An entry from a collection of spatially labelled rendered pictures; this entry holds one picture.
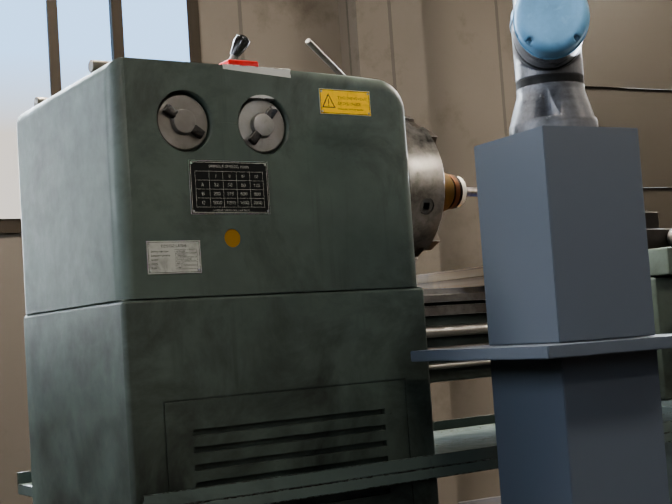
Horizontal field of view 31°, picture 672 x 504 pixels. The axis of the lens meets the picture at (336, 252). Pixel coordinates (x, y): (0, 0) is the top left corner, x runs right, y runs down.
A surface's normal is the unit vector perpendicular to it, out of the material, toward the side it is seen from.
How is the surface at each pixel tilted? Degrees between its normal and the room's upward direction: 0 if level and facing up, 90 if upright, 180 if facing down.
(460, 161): 90
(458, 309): 90
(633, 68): 90
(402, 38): 90
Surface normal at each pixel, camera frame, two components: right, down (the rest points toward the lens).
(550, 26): -0.13, 0.07
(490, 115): 0.45, -0.09
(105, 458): -0.84, 0.02
